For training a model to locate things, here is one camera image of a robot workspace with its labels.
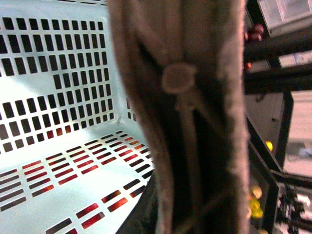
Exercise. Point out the brown basket handle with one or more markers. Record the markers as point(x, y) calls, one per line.
point(181, 64)

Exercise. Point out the light blue plastic basket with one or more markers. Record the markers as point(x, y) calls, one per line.
point(73, 159)

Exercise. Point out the black fruit display shelf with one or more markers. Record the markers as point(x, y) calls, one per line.
point(278, 86)

